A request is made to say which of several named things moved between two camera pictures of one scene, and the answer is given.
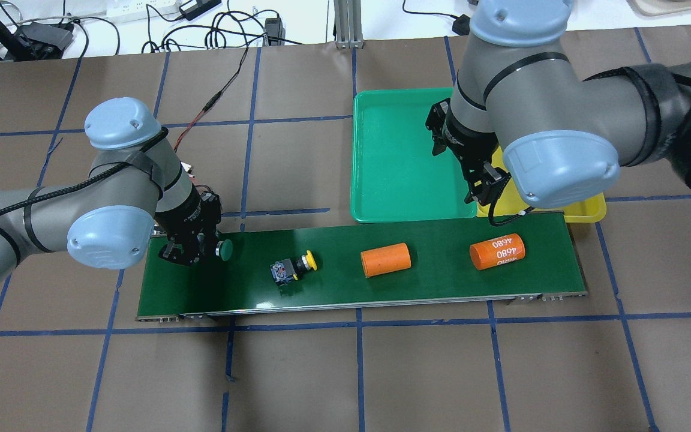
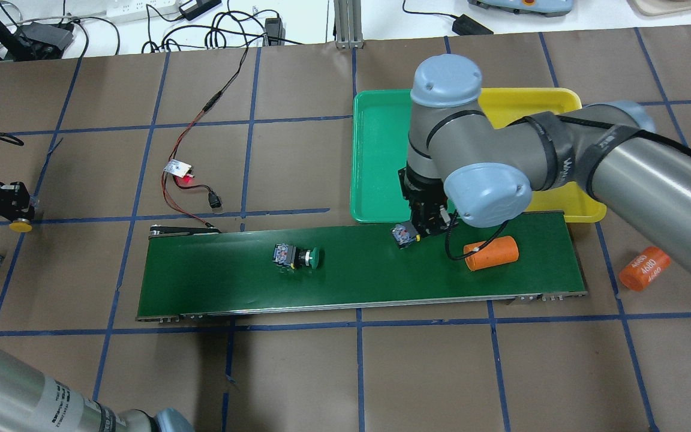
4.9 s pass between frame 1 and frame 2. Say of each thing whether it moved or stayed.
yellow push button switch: moved
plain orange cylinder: moved
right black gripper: moved
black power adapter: stayed
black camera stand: stayed
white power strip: stayed
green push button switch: moved
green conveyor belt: stayed
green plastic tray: stayed
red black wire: stayed
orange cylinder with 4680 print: moved
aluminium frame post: stayed
